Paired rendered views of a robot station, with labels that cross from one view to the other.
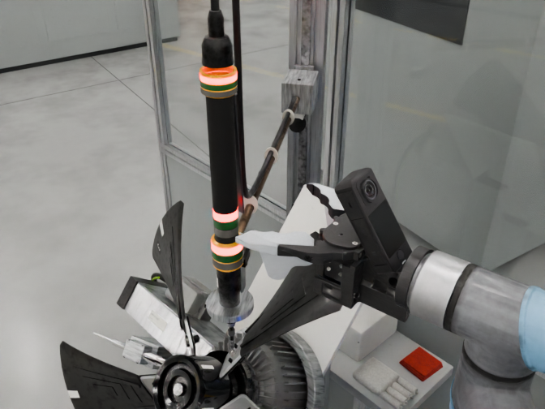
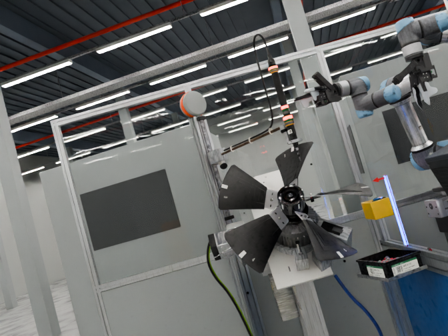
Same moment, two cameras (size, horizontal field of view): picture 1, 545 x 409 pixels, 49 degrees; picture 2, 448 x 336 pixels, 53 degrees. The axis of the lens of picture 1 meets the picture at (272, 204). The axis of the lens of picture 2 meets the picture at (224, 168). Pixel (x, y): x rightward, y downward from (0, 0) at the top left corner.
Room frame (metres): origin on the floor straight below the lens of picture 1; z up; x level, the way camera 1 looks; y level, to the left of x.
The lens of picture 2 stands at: (-0.48, 1.81, 1.26)
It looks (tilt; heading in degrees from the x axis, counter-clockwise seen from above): 4 degrees up; 313
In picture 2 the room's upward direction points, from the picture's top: 16 degrees counter-clockwise
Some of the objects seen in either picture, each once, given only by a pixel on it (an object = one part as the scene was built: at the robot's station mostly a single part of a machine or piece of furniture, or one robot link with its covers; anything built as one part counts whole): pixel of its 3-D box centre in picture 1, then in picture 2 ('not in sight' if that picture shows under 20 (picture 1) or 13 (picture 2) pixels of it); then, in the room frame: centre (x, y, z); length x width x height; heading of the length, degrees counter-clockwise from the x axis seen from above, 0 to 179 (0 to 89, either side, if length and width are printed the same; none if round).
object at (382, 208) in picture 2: not in sight; (377, 209); (0.61, -0.40, 1.02); 0.16 x 0.10 x 0.11; 133
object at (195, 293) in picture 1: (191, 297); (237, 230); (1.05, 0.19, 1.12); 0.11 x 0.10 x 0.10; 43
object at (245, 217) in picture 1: (272, 157); (250, 141); (0.97, 0.00, 1.54); 0.54 x 0.01 x 0.01; 168
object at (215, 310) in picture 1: (230, 277); (291, 133); (0.68, 0.06, 1.49); 0.09 x 0.07 x 0.10; 168
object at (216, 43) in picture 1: (224, 188); (282, 100); (0.67, 0.06, 1.65); 0.04 x 0.04 x 0.46
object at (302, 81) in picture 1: (300, 90); (217, 156); (1.28, -0.06, 1.54); 0.10 x 0.07 x 0.08; 168
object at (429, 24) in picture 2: not in sight; (432, 26); (0.04, -0.18, 1.73); 0.11 x 0.11 x 0.08; 28
